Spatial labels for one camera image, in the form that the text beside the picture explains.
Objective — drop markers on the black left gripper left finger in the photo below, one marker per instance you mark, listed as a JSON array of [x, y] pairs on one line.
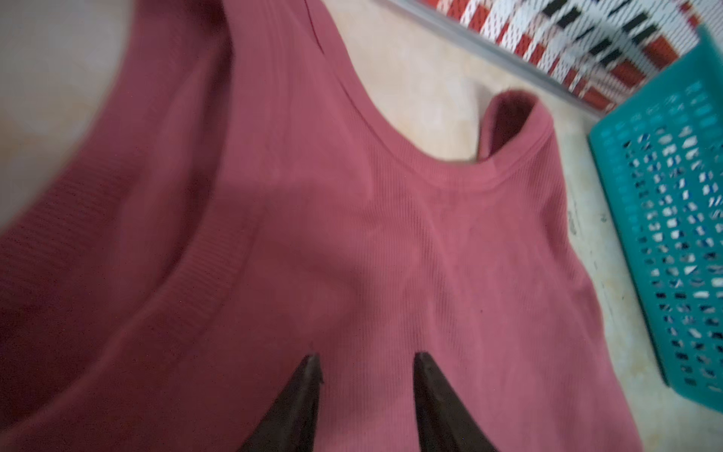
[[290, 423]]

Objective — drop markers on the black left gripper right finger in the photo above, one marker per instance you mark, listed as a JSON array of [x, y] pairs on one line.
[[443, 422]]

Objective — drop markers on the pink ribbed tank top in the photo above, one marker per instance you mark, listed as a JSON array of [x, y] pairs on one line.
[[241, 204]]

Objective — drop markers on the teal plastic basket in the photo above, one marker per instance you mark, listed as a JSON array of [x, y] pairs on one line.
[[659, 158]]

